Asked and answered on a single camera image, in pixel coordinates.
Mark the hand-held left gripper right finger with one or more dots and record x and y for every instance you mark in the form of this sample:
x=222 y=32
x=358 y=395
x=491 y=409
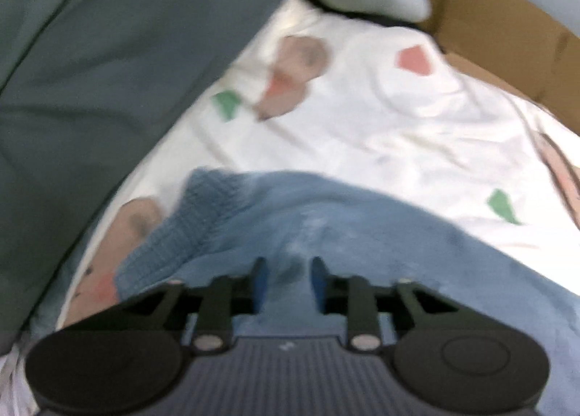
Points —
x=318 y=284

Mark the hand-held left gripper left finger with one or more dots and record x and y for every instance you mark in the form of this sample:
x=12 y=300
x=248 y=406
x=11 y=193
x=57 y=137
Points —
x=259 y=284

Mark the blue sweater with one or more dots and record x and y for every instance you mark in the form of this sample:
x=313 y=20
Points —
x=362 y=239

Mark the bear printed blanket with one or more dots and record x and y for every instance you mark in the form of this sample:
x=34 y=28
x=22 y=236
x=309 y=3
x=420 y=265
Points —
x=362 y=103

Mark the black cloth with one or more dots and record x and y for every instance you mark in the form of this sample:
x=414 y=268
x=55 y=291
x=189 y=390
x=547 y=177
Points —
x=358 y=19

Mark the dark grey-green garment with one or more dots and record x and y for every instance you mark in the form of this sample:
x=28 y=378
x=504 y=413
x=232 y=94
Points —
x=113 y=58

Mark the brown cardboard box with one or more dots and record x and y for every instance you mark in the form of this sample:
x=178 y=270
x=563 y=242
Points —
x=489 y=17

